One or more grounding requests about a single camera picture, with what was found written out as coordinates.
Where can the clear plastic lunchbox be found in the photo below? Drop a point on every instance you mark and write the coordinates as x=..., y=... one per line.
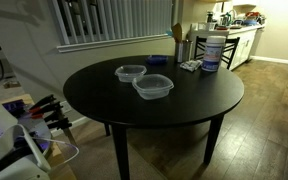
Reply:
x=152, y=86
x=126, y=73

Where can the wooden spatula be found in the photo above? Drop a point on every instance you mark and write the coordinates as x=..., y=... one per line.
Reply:
x=177, y=32

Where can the red and black tool handles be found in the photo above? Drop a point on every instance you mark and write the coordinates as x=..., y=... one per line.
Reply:
x=51, y=111

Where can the steel utensil holder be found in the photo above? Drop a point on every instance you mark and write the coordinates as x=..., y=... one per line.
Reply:
x=183, y=51

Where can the white wipes canister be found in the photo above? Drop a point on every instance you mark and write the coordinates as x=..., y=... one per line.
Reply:
x=213, y=53

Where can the blue plastic lid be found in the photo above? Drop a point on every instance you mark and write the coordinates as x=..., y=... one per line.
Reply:
x=156, y=59

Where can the crumpled white wrapper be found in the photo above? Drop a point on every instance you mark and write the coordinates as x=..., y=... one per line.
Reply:
x=191, y=65

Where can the round black dining table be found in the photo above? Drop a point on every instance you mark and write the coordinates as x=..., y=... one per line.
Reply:
x=128, y=93

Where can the white vertical window blinds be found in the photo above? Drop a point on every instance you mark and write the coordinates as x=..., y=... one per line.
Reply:
x=89, y=21

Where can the black wooden chair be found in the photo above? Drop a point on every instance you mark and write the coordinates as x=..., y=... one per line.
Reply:
x=228, y=53

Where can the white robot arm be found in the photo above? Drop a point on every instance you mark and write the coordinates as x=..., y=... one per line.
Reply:
x=21, y=158

